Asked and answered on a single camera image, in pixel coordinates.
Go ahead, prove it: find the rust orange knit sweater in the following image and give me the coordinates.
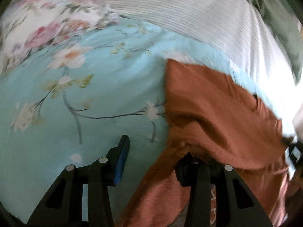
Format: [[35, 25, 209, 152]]
[[119, 59, 289, 226]]

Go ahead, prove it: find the light blue floral bedsheet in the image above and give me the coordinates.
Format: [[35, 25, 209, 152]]
[[1, 19, 263, 222]]

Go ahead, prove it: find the green blanket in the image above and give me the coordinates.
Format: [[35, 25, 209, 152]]
[[247, 0, 302, 84]]

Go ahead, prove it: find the white striped duvet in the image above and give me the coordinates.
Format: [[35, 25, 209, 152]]
[[106, 0, 302, 135]]

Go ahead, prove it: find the white floral pillow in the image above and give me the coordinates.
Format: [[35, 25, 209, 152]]
[[1, 0, 119, 75]]

